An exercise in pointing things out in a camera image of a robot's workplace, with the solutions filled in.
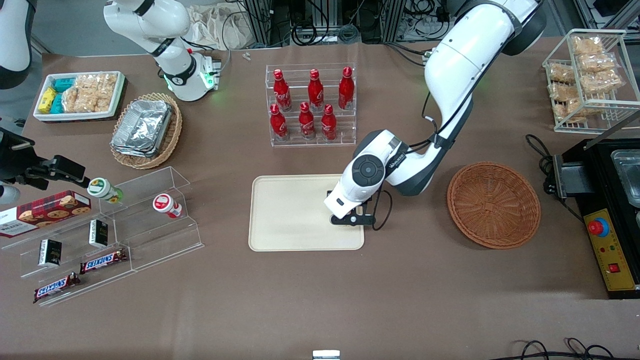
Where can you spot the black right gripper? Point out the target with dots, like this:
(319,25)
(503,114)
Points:
(14,161)

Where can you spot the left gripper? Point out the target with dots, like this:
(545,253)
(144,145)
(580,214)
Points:
(329,192)

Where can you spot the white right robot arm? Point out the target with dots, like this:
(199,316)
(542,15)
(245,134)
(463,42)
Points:
(150,20)

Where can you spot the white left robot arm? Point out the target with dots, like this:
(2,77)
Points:
(465,60)

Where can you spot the cream plastic serving tray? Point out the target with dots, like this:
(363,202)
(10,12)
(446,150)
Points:
(290,215)

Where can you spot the oval light wicker basket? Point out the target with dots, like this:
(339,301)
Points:
(172,135)

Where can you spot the round brown wicker basket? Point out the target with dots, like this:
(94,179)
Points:
(492,205)

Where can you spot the green lid drink bottle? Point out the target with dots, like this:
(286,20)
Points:
(102,189)

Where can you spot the red plaid cookie box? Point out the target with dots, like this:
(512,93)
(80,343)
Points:
(45,212)

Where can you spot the white rectangular snack bin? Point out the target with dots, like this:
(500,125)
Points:
(80,117)

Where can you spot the teal snack packet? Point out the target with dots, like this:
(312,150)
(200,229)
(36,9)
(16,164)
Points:
(64,84)
(57,104)

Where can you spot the clear rice cracker pack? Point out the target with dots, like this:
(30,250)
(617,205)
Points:
(561,73)
(596,62)
(587,45)
(602,81)
(570,110)
(564,92)
(105,92)
(87,82)
(72,100)

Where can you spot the yellow snack packet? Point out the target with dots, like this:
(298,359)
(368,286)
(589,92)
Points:
(47,100)

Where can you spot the small black white box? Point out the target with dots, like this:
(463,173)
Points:
(50,252)
(98,233)

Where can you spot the clear acrylic bottle rack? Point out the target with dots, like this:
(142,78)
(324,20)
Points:
(350,135)

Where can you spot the stacked aluminium foil trays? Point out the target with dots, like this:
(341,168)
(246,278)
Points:
(142,127)

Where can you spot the red cola bottle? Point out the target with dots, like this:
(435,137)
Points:
(346,90)
(306,124)
(282,92)
(278,125)
(315,92)
(328,125)

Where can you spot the Snickers chocolate bar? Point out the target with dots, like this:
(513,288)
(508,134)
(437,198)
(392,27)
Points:
(102,261)
(56,287)

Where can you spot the red lid drink bottle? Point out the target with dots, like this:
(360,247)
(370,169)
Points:
(166,205)

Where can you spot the clear acrylic stepped shelf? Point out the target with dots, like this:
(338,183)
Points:
(160,240)

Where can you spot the beige cloth bag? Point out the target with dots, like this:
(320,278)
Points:
(215,25)

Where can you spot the black sealing machine yellow panel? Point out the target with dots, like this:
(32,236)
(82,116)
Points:
(612,260)

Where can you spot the steel pan in machine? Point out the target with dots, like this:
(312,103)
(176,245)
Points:
(630,180)

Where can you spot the small silver white bracket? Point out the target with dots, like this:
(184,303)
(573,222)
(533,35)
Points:
(326,356)

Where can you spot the aluminium profile frame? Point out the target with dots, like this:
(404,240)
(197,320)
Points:
(260,20)

